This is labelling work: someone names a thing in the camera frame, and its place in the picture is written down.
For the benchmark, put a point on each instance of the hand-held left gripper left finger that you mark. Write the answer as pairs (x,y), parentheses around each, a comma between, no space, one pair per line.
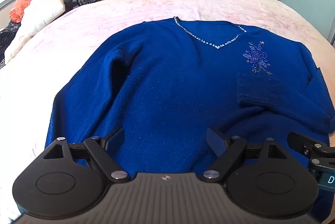
(115,143)

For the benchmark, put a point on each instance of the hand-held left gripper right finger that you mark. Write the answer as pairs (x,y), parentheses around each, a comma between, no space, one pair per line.
(214,141)

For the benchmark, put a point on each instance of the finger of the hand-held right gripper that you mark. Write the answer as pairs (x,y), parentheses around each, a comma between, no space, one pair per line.
(314,148)
(332,123)

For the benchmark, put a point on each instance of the blue beaded sweater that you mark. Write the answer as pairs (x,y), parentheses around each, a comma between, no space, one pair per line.
(170,82)

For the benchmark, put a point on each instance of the pink bed blanket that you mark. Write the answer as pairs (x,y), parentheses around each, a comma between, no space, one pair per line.
(78,30)

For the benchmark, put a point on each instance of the cream quilted jacket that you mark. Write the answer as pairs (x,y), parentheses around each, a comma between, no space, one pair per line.
(39,14)

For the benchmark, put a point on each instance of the dark patterned cloth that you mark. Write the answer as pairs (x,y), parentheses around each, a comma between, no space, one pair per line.
(7,35)

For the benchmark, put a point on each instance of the orange plastic bag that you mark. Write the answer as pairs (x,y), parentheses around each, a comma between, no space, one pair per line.
(23,1)

